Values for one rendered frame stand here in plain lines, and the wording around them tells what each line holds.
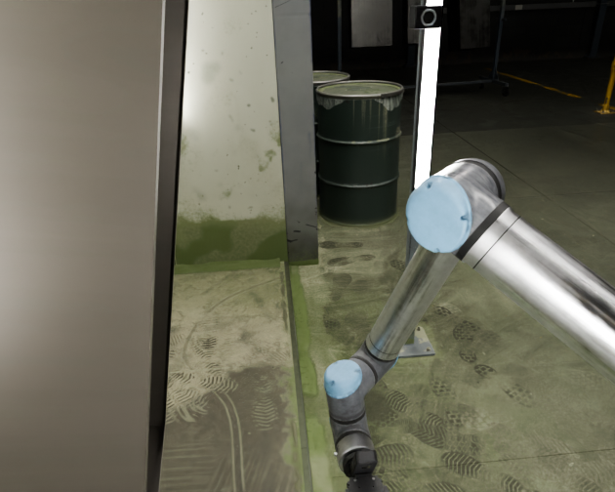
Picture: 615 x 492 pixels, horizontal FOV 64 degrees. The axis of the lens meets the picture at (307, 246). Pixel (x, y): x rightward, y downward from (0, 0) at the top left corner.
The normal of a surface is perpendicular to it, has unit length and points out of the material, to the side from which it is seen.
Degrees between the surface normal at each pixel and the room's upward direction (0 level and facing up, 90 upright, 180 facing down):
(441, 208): 86
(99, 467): 90
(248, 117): 90
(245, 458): 0
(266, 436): 0
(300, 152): 90
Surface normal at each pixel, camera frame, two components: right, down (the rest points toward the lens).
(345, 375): -0.19, -0.88
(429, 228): -0.71, 0.29
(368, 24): 0.08, 0.30
